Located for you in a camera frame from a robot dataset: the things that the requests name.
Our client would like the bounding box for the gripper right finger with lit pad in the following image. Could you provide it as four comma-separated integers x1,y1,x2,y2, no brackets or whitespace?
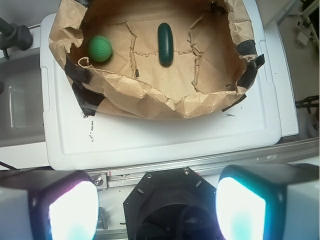
215,163,320,240

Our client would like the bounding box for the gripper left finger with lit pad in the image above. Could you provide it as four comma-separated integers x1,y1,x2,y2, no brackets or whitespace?
0,170,99,240

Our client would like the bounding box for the dark green plastic pickle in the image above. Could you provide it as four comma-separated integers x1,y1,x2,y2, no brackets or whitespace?
157,22,174,67

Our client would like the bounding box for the clear plastic bin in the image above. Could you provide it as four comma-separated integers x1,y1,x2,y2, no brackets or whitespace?
0,48,45,147

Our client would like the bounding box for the crumpled brown paper bag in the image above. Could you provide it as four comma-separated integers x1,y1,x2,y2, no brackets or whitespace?
49,0,265,120

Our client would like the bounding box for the green dimpled ball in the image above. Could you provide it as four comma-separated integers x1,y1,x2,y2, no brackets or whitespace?
87,35,113,63

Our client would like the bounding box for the grey clamp knob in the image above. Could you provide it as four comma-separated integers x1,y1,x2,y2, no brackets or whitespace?
0,18,33,60

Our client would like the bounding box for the metal corner bracket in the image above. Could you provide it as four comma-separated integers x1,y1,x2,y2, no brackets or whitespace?
92,174,109,191

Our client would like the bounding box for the black octagonal mount plate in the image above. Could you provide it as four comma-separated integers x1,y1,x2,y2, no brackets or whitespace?
123,167,224,240

